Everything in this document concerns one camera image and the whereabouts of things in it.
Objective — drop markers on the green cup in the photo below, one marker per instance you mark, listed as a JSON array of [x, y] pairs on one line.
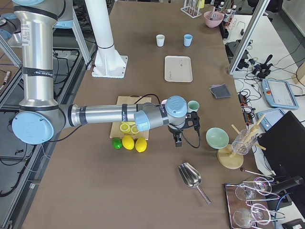
[[193, 106]]

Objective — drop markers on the white cup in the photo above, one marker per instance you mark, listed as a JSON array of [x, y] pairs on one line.
[[160, 38]]

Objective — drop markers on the metal ice scoop handle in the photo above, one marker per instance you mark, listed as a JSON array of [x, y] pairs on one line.
[[212, 14]]

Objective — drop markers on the light blue cup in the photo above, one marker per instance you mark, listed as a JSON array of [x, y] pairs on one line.
[[187, 40]]

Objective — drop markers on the beige rabbit tray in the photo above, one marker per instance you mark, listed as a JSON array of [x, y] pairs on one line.
[[178, 69]]

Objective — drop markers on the lemon slice upper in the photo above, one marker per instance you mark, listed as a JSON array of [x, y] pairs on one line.
[[125, 128]]

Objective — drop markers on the steel scoop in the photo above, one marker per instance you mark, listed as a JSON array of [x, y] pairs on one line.
[[192, 178]]

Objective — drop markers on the grey folded cloth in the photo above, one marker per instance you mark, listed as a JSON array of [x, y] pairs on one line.
[[220, 91]]

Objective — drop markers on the black framed mirror tray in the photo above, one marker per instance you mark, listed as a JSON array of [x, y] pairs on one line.
[[248, 204]]

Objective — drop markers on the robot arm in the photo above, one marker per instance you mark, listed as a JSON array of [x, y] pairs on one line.
[[41, 117]]

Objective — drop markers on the blue teach pendant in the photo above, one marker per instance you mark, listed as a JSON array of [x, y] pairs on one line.
[[279, 94], [271, 117]]

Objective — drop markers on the wine glass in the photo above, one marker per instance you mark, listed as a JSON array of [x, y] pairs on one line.
[[255, 217], [247, 190]]

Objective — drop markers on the whole lemon upper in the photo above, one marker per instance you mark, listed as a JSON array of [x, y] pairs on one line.
[[141, 145]]

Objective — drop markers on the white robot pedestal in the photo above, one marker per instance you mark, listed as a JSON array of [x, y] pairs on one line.
[[108, 62]]

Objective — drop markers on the wooden cup stand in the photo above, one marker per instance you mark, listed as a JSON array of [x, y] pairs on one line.
[[228, 158]]

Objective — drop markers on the aluminium frame post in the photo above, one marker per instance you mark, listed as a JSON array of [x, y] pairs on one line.
[[258, 12]]

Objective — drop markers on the wine glass lower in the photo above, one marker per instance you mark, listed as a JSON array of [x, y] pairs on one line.
[[255, 217]]

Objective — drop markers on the lemon slice lower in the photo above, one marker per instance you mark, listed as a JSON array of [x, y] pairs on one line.
[[134, 129]]

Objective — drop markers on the green lime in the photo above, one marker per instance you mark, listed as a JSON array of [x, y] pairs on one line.
[[117, 143]]

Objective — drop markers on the whole lemon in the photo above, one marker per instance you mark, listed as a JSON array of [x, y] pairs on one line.
[[128, 142], [141, 145]]

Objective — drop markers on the green bowl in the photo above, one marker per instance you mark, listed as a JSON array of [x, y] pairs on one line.
[[217, 138]]

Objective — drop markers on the wine glass upper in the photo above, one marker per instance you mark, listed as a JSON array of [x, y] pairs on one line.
[[247, 190]]

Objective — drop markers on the lemon slice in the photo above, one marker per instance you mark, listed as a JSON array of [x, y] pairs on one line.
[[134, 129], [125, 128]]

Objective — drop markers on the black monitor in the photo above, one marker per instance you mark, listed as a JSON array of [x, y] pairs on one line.
[[285, 146]]

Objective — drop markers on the whole lemon lower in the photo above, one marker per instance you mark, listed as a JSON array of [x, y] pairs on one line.
[[128, 142]]

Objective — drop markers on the pink bowl with ice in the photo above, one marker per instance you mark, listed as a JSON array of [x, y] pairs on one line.
[[216, 20]]

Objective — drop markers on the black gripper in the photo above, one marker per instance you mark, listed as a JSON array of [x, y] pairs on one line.
[[174, 130]]

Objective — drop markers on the clear glass mug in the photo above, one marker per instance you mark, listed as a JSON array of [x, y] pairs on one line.
[[244, 142]]

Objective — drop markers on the white wire drying rack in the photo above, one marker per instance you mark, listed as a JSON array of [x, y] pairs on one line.
[[192, 8]]

